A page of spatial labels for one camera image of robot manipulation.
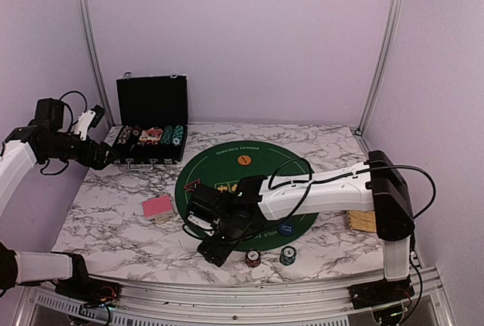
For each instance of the teal chip stack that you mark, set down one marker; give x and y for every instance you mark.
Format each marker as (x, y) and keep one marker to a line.
(287, 255)

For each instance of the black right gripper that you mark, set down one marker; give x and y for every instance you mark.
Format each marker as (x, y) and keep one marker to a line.
(215, 255)

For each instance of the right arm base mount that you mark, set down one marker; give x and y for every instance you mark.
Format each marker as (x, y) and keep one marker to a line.
(377, 293)

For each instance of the red black chip stack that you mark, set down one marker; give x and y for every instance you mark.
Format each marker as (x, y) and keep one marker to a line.
(253, 258)

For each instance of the red striped card deck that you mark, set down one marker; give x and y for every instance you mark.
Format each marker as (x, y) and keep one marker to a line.
(158, 209)

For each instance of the teal chips in case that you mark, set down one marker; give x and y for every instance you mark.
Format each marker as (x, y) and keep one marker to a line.
(173, 135)

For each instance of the aluminium frame post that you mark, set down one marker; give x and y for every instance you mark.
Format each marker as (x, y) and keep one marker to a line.
(89, 37)
(389, 34)

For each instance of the red triangle marker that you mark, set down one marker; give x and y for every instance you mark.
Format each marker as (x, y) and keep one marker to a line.
(191, 186)

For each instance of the woven bamboo basket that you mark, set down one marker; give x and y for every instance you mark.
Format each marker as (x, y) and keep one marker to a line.
(362, 221)

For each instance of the left aluminium frame post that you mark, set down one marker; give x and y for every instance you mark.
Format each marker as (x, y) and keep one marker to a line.
(89, 37)

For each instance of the orange dealer button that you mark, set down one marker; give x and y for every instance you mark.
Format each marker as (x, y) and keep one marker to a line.
(244, 160)

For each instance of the playing cards in case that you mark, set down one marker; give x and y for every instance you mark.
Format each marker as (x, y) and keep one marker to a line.
(150, 136)

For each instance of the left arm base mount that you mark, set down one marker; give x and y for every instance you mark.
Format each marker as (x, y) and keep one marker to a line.
(93, 292)

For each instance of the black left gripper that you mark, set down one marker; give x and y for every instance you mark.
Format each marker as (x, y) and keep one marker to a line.
(96, 162)

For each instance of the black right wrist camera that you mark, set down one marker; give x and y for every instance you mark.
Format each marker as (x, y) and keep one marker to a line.
(209, 204)

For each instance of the round green poker mat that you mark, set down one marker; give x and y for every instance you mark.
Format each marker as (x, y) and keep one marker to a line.
(217, 167)

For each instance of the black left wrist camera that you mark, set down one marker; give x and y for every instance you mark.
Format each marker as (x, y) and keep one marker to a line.
(50, 113)

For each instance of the front aluminium rail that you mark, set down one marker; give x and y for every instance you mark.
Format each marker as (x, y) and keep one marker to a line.
(291, 303)

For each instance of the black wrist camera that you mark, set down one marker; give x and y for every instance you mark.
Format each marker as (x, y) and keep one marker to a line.
(209, 204)
(50, 113)

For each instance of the blue small blind button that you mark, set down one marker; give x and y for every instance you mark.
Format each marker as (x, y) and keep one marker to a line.
(286, 229)

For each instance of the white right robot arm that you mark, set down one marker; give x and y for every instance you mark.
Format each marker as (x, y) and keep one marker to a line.
(261, 203)

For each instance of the black poker chip case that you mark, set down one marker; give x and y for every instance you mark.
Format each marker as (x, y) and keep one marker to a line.
(150, 102)

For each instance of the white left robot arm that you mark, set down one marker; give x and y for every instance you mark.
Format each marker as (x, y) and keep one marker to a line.
(24, 148)

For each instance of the right aluminium frame post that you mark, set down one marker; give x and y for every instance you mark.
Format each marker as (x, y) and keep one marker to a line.
(389, 34)

